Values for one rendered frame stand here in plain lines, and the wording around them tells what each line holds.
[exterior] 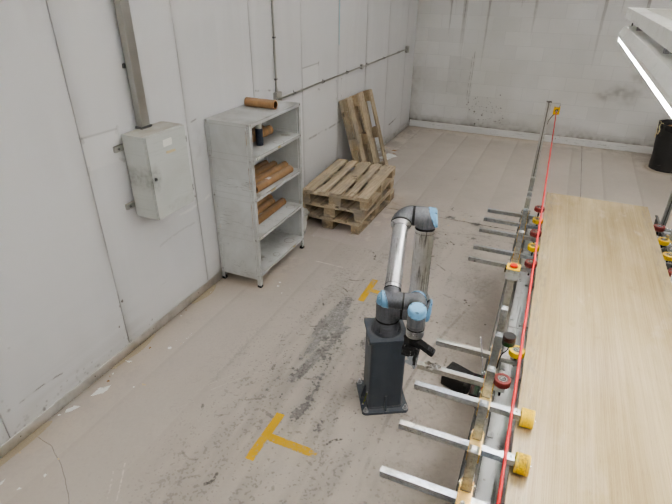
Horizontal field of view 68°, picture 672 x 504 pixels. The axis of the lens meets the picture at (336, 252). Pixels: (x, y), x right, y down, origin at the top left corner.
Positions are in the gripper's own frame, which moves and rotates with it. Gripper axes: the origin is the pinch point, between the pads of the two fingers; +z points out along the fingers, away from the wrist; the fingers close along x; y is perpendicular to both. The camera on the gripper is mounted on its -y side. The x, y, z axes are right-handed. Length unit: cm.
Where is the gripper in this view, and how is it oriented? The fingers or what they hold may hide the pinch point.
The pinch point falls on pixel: (415, 366)
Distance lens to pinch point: 267.7
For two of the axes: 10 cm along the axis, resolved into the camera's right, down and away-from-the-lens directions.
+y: -9.2, -2.0, 3.4
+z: -0.1, 8.8, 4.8
